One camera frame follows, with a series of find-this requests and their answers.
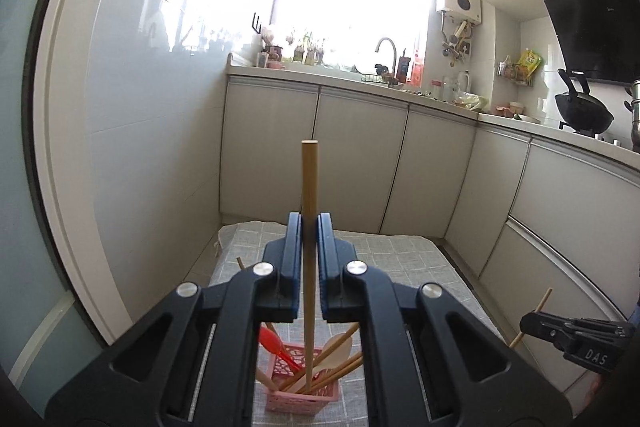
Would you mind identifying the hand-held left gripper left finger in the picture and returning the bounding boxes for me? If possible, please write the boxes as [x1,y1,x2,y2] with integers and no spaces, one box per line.
[45,213,304,427]

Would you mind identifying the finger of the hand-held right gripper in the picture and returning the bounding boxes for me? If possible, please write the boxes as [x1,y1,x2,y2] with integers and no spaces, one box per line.
[519,311,576,350]

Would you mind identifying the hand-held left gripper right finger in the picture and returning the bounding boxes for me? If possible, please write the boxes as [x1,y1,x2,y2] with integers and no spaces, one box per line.
[318,213,573,427]

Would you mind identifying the pale wooden spoon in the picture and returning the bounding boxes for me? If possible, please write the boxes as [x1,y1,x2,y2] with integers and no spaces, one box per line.
[295,334,353,393]

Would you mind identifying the red plastic spoon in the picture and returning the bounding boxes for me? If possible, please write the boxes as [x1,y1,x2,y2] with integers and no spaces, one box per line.
[258,326,301,370]

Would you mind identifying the pink perforated plastic basket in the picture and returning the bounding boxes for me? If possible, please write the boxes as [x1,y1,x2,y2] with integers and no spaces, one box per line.
[257,342,341,418]

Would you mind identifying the grey checked tablecloth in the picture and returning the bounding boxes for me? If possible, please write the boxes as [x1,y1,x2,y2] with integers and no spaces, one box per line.
[210,221,506,427]

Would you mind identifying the white lower kitchen cabinets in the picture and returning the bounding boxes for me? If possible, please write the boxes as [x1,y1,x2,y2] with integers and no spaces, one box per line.
[217,74,640,403]

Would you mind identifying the white kitchen countertop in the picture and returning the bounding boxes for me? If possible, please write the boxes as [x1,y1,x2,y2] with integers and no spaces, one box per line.
[225,62,640,155]

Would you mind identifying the red bottle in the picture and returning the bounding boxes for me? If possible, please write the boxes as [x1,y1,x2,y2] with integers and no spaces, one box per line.
[409,52,426,86]

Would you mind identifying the black wok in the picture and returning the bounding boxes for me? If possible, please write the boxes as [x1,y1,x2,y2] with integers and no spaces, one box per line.
[555,69,615,135]

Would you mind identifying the curved metal faucet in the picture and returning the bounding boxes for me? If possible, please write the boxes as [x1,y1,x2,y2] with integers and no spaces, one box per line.
[375,38,398,80]

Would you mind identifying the steel pot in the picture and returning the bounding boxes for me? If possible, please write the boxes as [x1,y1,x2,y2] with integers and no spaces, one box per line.
[625,79,640,152]

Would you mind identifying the hanging kitchen tools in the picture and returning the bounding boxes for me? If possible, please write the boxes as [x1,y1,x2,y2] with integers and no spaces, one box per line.
[440,19,473,68]

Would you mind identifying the yellow snack bag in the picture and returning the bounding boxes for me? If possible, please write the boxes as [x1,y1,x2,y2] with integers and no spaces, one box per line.
[517,49,543,75]

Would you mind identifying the glass sliding door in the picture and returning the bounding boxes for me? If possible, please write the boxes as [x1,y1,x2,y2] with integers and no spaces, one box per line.
[0,0,131,408]

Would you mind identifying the black range hood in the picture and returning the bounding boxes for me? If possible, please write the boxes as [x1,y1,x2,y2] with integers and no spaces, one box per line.
[527,0,640,85]

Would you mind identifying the metal wall rack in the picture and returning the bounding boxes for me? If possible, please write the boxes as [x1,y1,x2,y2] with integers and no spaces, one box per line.
[495,62,536,88]

